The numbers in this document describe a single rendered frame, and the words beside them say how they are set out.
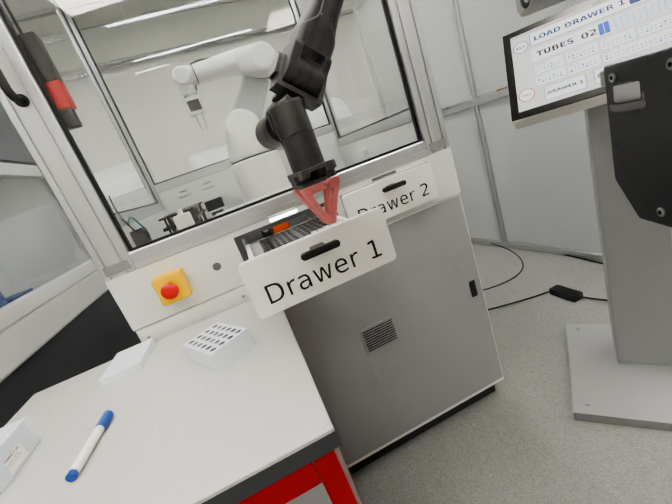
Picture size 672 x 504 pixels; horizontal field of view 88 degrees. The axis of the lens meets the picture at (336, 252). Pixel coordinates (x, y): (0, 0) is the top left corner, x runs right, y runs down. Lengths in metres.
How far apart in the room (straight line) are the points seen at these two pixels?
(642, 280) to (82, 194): 1.59
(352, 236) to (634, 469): 1.04
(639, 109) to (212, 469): 0.59
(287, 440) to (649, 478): 1.08
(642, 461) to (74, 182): 1.63
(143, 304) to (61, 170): 0.36
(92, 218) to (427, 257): 0.92
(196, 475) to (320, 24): 0.64
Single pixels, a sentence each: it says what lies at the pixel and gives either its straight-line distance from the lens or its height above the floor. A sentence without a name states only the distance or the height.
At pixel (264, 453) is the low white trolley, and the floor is 0.76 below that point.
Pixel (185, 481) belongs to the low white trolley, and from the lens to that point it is 0.52.
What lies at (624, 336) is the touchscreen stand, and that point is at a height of 0.16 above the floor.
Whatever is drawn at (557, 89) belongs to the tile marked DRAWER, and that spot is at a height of 1.00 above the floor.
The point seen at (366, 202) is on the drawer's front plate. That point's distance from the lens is 1.00.
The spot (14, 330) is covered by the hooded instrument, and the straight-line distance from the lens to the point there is 1.34.
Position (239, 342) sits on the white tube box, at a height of 0.78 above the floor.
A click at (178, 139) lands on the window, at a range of 0.98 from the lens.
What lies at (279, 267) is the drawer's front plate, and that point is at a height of 0.90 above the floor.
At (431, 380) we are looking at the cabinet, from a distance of 1.32.
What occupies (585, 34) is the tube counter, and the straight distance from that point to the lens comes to 1.29.
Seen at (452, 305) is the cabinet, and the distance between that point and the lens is 1.24.
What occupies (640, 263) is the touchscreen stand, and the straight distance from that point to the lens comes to 1.42.
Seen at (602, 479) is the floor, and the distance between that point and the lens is 1.35.
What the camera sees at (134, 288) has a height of 0.90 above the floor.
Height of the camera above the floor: 1.06
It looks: 16 degrees down
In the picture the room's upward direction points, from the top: 20 degrees counter-clockwise
